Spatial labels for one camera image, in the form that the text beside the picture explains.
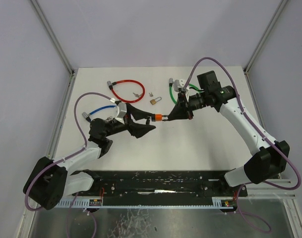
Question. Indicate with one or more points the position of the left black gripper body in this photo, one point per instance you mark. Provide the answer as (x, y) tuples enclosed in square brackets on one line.
[(127, 121)]

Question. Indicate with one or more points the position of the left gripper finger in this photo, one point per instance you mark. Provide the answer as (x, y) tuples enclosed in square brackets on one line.
[(139, 130), (137, 113)]

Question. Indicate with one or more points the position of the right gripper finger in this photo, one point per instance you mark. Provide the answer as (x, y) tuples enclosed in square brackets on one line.
[(182, 102), (179, 112)]

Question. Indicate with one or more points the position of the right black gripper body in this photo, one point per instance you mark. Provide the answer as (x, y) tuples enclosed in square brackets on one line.
[(195, 102)]

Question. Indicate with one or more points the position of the orange black padlock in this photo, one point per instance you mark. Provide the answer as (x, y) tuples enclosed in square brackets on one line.
[(156, 118)]

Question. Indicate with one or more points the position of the brass padlock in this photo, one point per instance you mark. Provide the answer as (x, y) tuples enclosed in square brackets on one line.
[(155, 100)]

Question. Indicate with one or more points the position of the green cable lock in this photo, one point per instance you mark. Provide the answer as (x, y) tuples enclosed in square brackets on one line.
[(173, 94)]

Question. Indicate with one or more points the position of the red cable lock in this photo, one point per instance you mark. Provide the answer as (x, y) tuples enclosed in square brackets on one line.
[(112, 84)]

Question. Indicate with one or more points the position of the blue cable lock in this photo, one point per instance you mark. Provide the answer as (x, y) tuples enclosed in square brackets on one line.
[(87, 115)]

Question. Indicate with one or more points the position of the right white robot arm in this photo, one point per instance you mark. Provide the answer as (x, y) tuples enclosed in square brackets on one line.
[(268, 155)]

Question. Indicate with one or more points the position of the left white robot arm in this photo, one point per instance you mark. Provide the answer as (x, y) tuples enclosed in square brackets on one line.
[(52, 179)]

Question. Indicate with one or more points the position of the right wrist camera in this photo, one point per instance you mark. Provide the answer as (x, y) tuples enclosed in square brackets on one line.
[(179, 84)]

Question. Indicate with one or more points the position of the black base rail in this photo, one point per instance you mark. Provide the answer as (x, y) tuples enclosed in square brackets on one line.
[(160, 188)]

